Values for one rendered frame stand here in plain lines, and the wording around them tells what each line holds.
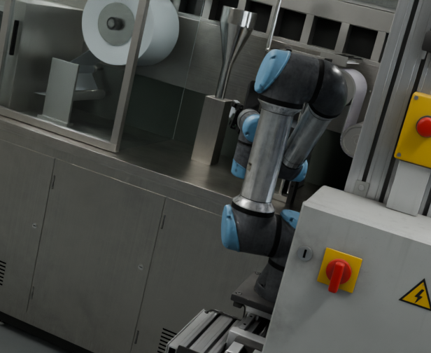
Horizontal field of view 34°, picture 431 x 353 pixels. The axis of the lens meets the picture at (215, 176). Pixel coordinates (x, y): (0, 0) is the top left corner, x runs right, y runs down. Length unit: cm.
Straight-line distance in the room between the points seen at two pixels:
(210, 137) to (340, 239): 164
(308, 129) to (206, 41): 131
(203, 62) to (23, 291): 124
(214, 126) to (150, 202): 44
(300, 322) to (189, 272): 133
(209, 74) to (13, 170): 93
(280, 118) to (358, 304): 63
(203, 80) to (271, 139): 140
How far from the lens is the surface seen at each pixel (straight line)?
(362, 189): 151
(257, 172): 184
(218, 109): 288
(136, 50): 270
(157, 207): 267
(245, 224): 186
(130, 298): 282
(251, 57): 311
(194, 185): 257
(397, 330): 136
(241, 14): 283
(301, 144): 201
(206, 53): 318
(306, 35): 305
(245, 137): 209
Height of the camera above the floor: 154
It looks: 13 degrees down
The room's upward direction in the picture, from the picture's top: 14 degrees clockwise
